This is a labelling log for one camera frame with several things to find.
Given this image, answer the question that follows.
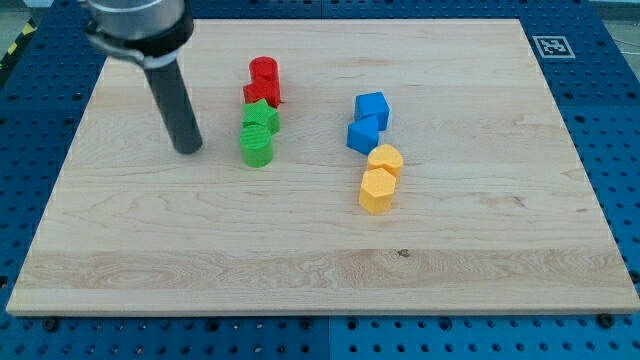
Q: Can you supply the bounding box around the yellow hexagon block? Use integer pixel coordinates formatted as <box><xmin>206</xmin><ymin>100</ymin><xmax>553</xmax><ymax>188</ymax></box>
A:
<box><xmin>358</xmin><ymin>168</ymin><xmax>396</xmax><ymax>214</ymax></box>

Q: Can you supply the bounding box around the wooden board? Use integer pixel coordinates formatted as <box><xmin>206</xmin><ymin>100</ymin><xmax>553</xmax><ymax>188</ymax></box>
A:
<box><xmin>7</xmin><ymin>19</ymin><xmax>639</xmax><ymax>317</ymax></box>

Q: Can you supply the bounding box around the blue triangle block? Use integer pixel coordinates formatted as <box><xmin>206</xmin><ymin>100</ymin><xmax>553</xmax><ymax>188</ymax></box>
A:
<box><xmin>346</xmin><ymin>116</ymin><xmax>379</xmax><ymax>155</ymax></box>

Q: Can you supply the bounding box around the yellow heart block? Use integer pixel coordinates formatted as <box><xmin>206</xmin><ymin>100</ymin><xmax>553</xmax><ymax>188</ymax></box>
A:
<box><xmin>366</xmin><ymin>144</ymin><xmax>404</xmax><ymax>181</ymax></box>

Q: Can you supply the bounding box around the green cylinder block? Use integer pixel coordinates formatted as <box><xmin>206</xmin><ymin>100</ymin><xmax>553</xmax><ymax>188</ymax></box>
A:
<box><xmin>239</xmin><ymin>124</ymin><xmax>273</xmax><ymax>168</ymax></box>

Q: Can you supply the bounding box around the green star block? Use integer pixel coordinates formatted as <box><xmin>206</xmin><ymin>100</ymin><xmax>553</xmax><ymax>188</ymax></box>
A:
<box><xmin>242</xmin><ymin>99</ymin><xmax>280</xmax><ymax>134</ymax></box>

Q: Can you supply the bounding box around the blue cube block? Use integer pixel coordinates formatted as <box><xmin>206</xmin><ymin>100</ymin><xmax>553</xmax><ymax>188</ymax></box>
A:
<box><xmin>354</xmin><ymin>92</ymin><xmax>390</xmax><ymax>131</ymax></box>

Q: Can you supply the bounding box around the red star block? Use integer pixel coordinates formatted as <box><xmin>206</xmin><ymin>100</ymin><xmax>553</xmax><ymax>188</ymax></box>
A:
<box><xmin>243</xmin><ymin>77</ymin><xmax>281</xmax><ymax>108</ymax></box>

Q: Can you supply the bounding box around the red cylinder block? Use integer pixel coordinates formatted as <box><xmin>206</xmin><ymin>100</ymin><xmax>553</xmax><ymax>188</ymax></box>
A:
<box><xmin>249</xmin><ymin>56</ymin><xmax>279</xmax><ymax>82</ymax></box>

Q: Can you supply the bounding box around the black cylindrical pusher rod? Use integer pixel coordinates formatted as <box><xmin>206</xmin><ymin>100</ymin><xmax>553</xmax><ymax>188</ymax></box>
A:
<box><xmin>144</xmin><ymin>60</ymin><xmax>203</xmax><ymax>154</ymax></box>

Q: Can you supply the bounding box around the white fiducial marker tag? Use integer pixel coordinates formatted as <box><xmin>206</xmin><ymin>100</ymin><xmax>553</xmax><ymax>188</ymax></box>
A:
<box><xmin>532</xmin><ymin>35</ymin><xmax>575</xmax><ymax>59</ymax></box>

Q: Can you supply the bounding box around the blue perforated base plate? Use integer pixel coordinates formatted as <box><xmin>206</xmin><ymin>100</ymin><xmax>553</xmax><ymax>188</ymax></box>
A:
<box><xmin>1</xmin><ymin>0</ymin><xmax>639</xmax><ymax>359</ymax></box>

